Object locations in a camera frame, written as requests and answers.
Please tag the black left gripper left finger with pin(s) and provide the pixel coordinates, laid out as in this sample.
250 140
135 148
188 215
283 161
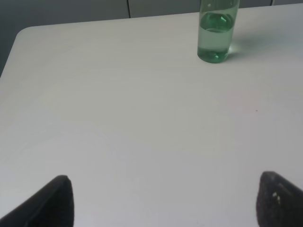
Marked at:
51 206

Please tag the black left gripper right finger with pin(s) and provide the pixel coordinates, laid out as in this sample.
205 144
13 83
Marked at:
279 202

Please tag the green transparent plastic bottle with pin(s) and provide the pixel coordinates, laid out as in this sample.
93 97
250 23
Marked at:
216 26

